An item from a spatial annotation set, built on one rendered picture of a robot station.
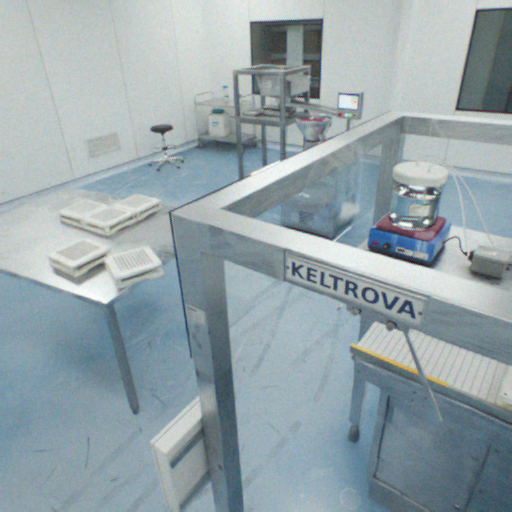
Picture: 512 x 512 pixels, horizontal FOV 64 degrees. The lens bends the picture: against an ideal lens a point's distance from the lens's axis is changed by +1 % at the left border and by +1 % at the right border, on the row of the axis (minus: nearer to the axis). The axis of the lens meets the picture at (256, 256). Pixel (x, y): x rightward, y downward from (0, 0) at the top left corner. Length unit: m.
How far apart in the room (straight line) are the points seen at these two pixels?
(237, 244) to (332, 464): 1.85
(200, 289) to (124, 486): 1.76
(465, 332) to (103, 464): 2.19
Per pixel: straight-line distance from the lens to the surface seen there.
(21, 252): 2.79
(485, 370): 1.70
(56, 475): 2.57
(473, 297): 0.53
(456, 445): 1.78
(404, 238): 1.31
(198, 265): 0.73
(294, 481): 2.31
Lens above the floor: 1.97
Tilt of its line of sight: 30 degrees down
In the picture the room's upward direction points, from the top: 2 degrees counter-clockwise
